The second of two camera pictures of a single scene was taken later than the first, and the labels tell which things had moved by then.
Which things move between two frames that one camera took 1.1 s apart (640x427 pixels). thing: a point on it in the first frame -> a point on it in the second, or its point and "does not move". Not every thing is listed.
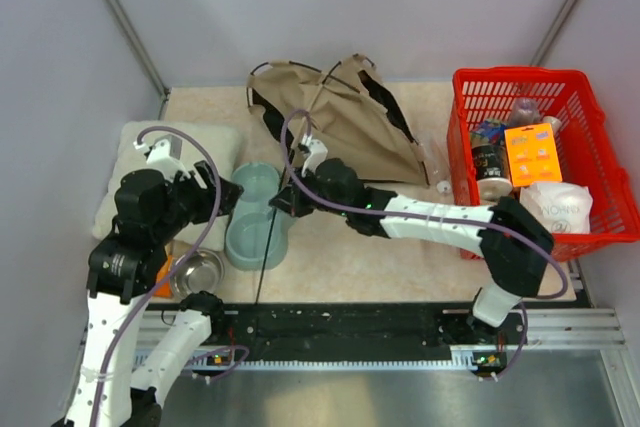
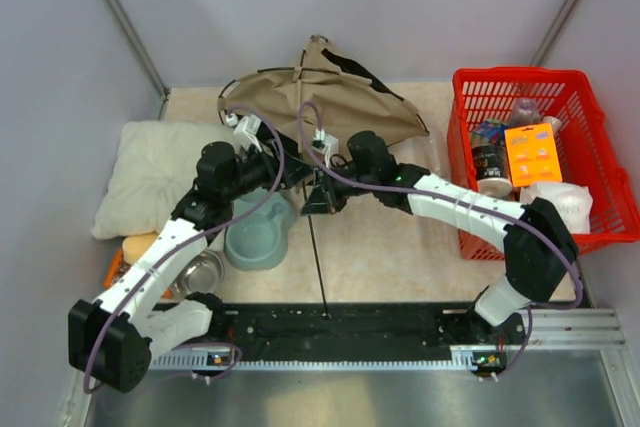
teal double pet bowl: (249, 228) does not move
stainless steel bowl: (204, 271) does not move
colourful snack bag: (492, 132) does not move
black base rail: (276, 333) does not move
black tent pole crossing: (284, 177) -> (310, 227)
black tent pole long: (415, 143) -> (267, 70)
